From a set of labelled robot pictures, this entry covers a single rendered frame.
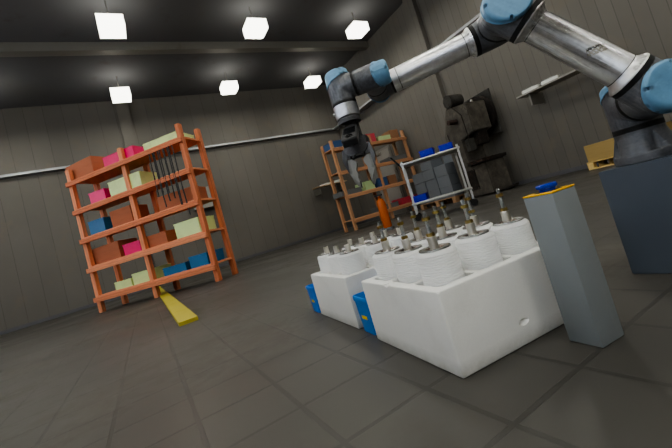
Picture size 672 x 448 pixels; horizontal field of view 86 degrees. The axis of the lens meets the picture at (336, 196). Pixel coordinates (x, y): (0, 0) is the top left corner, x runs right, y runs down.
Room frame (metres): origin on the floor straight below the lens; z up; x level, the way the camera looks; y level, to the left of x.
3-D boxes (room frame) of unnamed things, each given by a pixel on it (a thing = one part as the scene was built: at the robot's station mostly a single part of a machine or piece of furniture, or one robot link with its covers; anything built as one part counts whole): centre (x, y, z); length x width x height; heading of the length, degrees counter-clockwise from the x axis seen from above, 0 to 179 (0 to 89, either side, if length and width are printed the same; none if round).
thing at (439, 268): (0.85, -0.19, 0.16); 0.10 x 0.10 x 0.18
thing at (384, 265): (1.07, -0.10, 0.16); 0.10 x 0.10 x 0.18
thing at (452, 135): (7.68, -3.23, 1.15); 1.21 x 1.04 x 2.31; 29
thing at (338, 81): (1.08, -0.11, 0.76); 0.09 x 0.08 x 0.11; 74
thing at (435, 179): (8.96, -2.64, 0.59); 1.20 x 0.80 x 1.19; 29
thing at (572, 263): (0.76, -0.43, 0.16); 0.07 x 0.07 x 0.31; 22
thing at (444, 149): (5.84, -1.58, 0.55); 1.11 x 0.65 x 1.09; 81
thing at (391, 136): (9.74, -1.14, 1.19); 2.64 x 0.70 x 2.39; 119
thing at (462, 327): (1.00, -0.25, 0.09); 0.39 x 0.39 x 0.18; 22
